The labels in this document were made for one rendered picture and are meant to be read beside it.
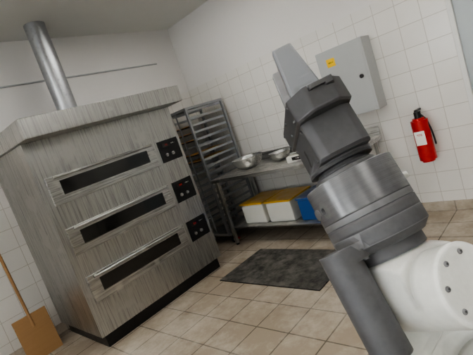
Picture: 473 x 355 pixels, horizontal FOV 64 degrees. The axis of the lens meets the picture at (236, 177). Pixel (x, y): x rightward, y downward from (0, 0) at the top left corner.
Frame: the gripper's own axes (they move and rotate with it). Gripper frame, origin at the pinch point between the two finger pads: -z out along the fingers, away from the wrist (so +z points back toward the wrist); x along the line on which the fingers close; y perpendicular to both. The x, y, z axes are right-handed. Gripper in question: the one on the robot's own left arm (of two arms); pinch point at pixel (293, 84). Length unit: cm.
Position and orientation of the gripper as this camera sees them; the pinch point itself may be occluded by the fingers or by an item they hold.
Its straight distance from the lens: 40.9
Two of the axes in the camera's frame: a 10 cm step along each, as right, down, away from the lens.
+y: -8.9, 4.5, -0.1
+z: 4.4, 8.7, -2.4
